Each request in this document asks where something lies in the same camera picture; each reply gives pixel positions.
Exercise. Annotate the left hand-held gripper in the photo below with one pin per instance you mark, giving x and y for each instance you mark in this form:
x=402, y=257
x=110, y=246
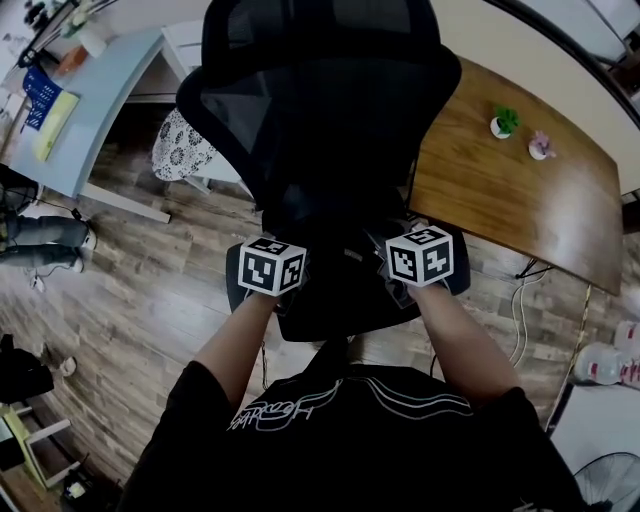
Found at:
x=265, y=267

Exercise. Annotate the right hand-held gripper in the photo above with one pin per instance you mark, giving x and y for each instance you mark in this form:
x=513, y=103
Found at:
x=420, y=257

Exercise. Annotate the black mesh office chair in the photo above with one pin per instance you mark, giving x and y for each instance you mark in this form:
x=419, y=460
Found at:
x=320, y=90

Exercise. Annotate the person's right forearm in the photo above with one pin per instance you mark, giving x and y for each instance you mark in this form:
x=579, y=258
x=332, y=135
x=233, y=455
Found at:
x=465, y=340

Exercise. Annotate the person's left forearm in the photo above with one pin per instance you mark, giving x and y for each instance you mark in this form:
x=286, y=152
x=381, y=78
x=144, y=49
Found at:
x=235, y=345

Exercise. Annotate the brown wooden table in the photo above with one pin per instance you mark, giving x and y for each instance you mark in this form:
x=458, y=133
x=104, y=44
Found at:
x=525, y=200

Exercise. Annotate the small green potted plant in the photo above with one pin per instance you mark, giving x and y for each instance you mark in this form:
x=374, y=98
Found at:
x=504, y=122

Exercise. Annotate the small pink potted plant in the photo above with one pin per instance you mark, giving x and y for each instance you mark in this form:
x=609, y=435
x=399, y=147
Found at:
x=541, y=147

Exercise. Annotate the yellow black striped tape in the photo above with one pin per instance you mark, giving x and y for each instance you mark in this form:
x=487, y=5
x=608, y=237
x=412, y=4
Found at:
x=575, y=350

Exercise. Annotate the person's black printed shirt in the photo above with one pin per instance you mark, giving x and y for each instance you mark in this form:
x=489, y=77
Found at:
x=350, y=450

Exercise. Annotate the large clear water bottle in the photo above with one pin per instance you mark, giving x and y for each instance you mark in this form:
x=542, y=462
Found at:
x=600, y=365
x=629, y=336

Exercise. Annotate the light grey desk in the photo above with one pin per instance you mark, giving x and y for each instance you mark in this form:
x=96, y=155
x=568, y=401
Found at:
x=105, y=100

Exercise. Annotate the white table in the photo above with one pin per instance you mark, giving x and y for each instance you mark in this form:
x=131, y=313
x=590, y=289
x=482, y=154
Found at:
x=600, y=420

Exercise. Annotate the yellow sheet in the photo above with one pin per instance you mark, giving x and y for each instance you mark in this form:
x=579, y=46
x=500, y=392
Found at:
x=55, y=127

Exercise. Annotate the black railing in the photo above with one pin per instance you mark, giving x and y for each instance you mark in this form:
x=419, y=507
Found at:
x=575, y=50

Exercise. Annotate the black bag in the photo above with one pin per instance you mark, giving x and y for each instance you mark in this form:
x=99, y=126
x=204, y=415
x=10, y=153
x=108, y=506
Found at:
x=22, y=372

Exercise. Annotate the blue patterned sheet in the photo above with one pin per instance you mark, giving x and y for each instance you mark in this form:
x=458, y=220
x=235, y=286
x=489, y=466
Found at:
x=40, y=97

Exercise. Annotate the orange box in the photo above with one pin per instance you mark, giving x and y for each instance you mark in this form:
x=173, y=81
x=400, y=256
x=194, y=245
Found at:
x=72, y=60

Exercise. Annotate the white vase with flowers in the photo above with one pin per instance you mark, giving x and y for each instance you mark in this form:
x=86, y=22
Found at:
x=90, y=40

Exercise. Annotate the black floor fan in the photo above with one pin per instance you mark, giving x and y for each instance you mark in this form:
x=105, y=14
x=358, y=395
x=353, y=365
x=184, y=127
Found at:
x=610, y=485

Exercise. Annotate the white metal frame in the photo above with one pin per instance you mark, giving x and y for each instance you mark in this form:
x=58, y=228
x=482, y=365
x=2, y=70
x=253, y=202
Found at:
x=35, y=440

